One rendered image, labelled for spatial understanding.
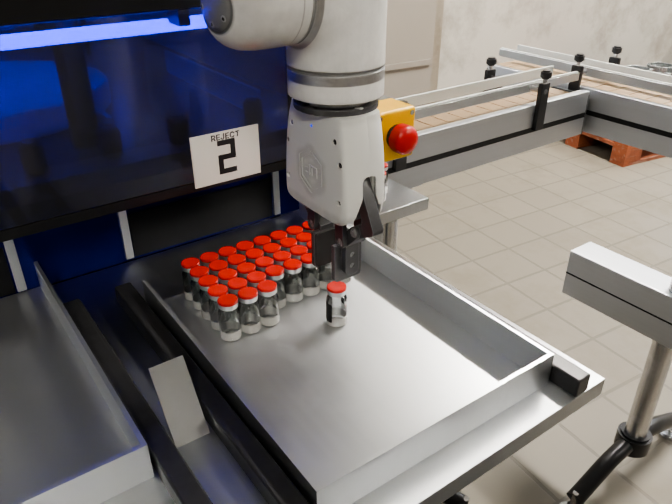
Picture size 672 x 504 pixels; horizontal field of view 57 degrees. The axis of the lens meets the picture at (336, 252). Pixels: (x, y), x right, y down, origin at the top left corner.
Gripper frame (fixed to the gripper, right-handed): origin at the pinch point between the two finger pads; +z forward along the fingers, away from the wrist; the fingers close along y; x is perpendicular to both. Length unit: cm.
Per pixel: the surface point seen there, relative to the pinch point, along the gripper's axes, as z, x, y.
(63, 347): 8.6, -24.9, -12.4
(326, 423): 8.6, -9.3, 11.5
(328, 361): 8.6, -4.4, 4.9
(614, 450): 84, 85, -4
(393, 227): 22, 36, -33
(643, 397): 70, 91, -3
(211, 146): -6.8, -4.3, -17.8
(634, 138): 11, 87, -18
